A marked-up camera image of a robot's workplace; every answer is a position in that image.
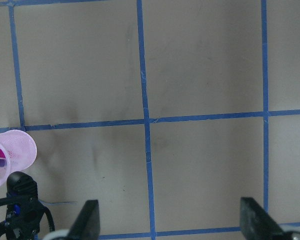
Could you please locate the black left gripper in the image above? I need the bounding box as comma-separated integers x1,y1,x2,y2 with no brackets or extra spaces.
0,171,55,240

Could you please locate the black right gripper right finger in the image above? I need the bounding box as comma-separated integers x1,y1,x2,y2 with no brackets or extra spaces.
239,197,284,240

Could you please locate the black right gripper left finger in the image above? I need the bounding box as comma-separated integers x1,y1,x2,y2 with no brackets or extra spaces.
66,199,101,240

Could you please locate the pink mesh cup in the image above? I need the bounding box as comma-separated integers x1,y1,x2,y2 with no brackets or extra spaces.
0,129,37,186

